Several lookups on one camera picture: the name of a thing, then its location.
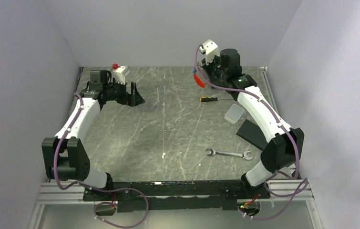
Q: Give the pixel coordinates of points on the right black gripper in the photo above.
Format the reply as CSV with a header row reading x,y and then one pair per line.
x,y
207,67

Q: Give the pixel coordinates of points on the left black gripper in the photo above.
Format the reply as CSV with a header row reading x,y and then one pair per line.
x,y
134,98

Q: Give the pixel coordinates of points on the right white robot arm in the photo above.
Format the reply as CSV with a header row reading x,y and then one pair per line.
x,y
284,143

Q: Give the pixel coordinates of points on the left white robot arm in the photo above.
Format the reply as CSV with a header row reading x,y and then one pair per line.
x,y
65,158

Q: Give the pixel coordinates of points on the yellow black screwdriver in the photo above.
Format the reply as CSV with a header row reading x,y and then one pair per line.
x,y
206,99

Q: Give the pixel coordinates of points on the black flat plate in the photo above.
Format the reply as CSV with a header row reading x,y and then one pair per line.
x,y
251,132

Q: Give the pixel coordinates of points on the silver combination wrench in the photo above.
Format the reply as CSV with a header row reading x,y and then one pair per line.
x,y
244,155

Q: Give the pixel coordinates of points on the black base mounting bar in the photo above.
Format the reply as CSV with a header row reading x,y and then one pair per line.
x,y
173,195

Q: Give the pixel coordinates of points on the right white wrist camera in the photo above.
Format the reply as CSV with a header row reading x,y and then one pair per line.
x,y
210,49

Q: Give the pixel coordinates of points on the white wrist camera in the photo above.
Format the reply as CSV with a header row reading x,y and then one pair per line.
x,y
120,72
210,49

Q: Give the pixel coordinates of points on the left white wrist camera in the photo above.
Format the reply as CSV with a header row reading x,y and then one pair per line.
x,y
120,72

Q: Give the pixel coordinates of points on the aluminium frame rail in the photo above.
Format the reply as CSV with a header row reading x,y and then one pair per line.
x,y
50,194

